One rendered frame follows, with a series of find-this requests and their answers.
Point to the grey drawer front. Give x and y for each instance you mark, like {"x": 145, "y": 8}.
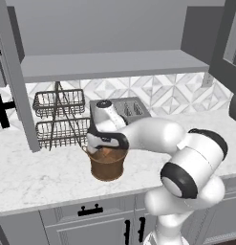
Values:
{"x": 63, "y": 210}

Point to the grey base cabinet door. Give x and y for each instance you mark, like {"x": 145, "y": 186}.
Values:
{"x": 150, "y": 228}
{"x": 87, "y": 233}

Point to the grey base cabinet run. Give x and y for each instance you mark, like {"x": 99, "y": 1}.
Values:
{"x": 224, "y": 217}

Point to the dark rounded appliance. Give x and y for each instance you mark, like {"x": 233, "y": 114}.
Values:
{"x": 235, "y": 109}

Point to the brown woven basket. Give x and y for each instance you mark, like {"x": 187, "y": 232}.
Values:
{"x": 106, "y": 167}

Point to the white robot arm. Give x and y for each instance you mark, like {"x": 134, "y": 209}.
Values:
{"x": 192, "y": 166}

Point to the grey toaster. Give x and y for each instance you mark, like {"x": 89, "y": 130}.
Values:
{"x": 135, "y": 109}

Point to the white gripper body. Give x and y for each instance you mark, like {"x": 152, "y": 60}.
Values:
{"x": 93, "y": 143}

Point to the grey wall socket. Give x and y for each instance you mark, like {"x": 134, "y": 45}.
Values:
{"x": 207, "y": 79}

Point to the grey glazed wall cabinet door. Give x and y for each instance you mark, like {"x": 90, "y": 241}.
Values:
{"x": 226, "y": 48}

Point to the grey base cabinet panel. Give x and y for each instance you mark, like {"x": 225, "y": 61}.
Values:
{"x": 20, "y": 229}

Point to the grey wall cabinet body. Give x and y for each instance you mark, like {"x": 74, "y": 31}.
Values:
{"x": 110, "y": 63}

